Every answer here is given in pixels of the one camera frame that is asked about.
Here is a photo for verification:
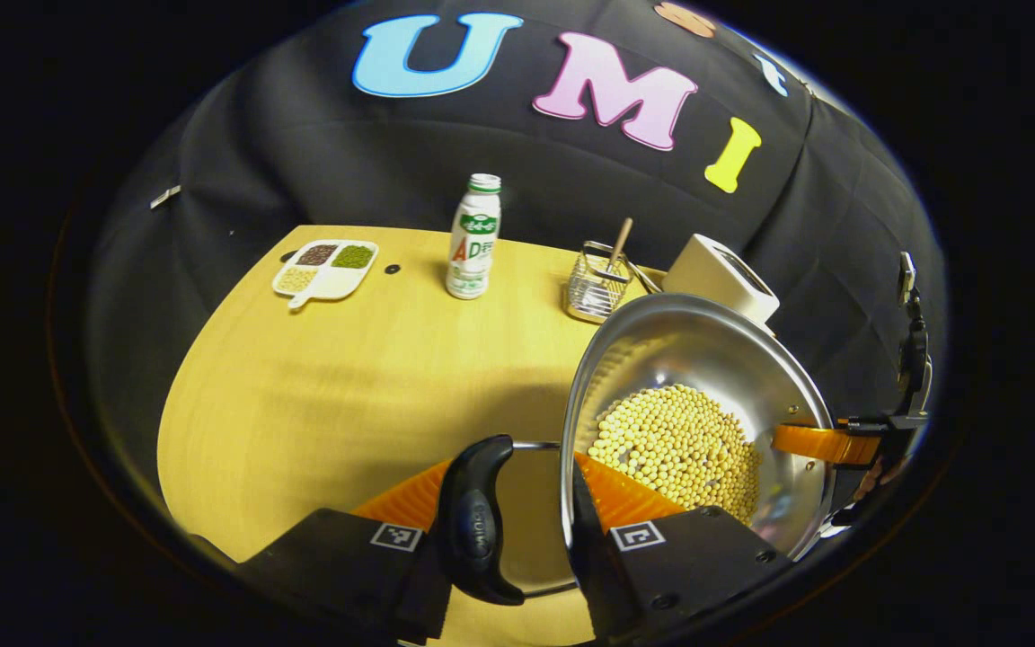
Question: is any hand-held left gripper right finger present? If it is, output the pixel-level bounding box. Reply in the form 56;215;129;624
568;453;793;644

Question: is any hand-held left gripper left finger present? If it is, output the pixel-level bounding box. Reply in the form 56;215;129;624
239;459;456;644

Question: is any steel pot with black handles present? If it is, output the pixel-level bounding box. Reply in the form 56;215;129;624
435;292;843;607

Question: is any pile of yellow soybeans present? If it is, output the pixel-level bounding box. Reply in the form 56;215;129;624
588;385;764;527

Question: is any white toaster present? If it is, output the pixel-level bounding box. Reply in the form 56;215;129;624
661;234;782;327

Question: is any wooden stick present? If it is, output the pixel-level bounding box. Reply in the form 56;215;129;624
606;217;636;276

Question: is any white divided dish with beans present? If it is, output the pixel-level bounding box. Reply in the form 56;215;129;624
271;239;381;311

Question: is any white and green drink bottle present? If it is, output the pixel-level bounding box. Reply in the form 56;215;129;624
445;173;503;301

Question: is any wire mesh basket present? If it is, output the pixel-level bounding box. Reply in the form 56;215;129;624
565;241;634;325

